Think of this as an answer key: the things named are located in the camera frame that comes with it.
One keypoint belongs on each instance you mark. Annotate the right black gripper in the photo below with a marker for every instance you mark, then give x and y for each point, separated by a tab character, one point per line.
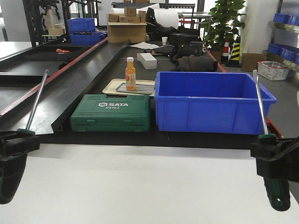
277	158

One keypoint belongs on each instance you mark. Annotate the white rectangular box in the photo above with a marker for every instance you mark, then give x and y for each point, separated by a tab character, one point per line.
148	61

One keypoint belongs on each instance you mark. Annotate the large cardboard box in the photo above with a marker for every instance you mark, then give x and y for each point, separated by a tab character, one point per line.
121	32

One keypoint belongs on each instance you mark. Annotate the black yellow traffic cone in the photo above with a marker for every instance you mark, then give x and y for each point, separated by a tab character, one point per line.
234	60

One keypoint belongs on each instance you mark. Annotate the orange tool on far table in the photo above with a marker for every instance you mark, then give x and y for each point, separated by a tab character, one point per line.
61	51

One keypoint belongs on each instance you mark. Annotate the red conveyor end bracket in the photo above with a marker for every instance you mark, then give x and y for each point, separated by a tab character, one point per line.
273	129

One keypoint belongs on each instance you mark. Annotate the small grey metal tray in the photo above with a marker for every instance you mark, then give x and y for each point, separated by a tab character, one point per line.
139	89

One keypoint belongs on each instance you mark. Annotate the large blue plastic bin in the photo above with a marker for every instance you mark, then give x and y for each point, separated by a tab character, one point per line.
207	102

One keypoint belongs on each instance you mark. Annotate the white plastic basket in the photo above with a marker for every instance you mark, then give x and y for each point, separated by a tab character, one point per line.
272	70

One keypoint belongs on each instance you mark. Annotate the green SATA tool case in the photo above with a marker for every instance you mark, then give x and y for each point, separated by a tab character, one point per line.
100	113

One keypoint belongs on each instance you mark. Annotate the red white traffic cone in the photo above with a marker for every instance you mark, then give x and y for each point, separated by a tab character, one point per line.
225	51

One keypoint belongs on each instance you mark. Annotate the dark grey cloth bundle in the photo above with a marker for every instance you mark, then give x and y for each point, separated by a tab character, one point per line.
196	64

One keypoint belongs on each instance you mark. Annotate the cardboard box on floor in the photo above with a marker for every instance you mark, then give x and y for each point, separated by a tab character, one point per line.
250	61

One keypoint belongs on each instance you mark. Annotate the black bag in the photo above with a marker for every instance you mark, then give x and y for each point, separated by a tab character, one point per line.
184	50

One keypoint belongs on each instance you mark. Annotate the green potted plant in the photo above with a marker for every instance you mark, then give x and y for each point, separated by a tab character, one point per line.
225	23

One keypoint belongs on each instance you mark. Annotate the blue bin on far table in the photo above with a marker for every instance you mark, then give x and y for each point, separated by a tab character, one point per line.
89	39

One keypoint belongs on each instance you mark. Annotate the beige plastic tray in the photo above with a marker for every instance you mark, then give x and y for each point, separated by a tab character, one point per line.
110	89

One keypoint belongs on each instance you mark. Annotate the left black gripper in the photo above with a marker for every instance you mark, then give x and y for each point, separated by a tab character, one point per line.
14	144

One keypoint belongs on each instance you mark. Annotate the green-handled screwdriver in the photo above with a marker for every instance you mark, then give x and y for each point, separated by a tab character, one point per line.
11	171
277	190

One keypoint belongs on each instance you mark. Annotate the orange juice bottle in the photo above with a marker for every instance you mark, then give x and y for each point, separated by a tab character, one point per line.
130	73

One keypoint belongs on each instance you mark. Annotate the white paper cup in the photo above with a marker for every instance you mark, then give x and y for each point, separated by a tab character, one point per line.
164	40

